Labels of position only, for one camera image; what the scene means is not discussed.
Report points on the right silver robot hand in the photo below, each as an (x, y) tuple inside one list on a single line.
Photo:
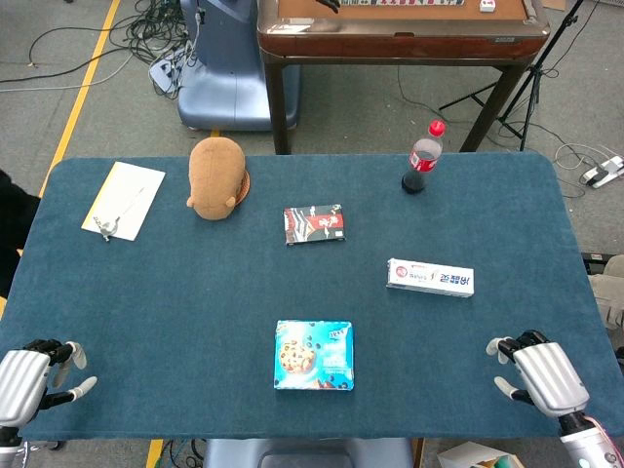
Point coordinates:
[(551, 378)]

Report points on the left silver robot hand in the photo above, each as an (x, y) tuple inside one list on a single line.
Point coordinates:
[(22, 382)]

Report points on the white toothpaste box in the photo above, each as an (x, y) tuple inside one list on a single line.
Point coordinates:
[(431, 278)]

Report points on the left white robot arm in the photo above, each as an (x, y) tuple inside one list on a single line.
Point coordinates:
[(10, 447)]

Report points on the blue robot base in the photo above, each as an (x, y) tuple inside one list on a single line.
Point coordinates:
[(234, 68)]

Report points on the open cardboard box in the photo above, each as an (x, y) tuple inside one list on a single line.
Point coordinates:
[(480, 456)]

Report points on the blue cookie box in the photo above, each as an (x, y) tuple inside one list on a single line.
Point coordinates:
[(314, 355)]

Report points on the black and red box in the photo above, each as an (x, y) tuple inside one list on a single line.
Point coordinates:
[(315, 223)]

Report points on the white and yellow paper booklet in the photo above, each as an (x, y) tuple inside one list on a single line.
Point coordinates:
[(124, 201)]

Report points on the cola bottle red cap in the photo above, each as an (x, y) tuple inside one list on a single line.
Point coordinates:
[(423, 161)]

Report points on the grey robot torso base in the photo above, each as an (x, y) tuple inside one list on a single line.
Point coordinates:
[(307, 453)]

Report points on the blue felt table mat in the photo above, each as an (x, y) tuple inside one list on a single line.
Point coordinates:
[(302, 292)]

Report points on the brown plush capybara toy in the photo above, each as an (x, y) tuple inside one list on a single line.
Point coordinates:
[(215, 176)]

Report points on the black tripod stand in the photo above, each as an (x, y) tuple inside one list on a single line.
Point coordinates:
[(524, 83)]

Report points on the woven brown coaster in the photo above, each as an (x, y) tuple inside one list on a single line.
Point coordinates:
[(244, 185)]

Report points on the white power strip with plugs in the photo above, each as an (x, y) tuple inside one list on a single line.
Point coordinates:
[(166, 68)]

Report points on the brown wooden mahjong table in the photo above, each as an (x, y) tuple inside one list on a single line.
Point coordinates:
[(400, 49)]

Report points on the white mahjong tile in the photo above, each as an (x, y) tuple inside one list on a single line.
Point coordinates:
[(487, 5)]

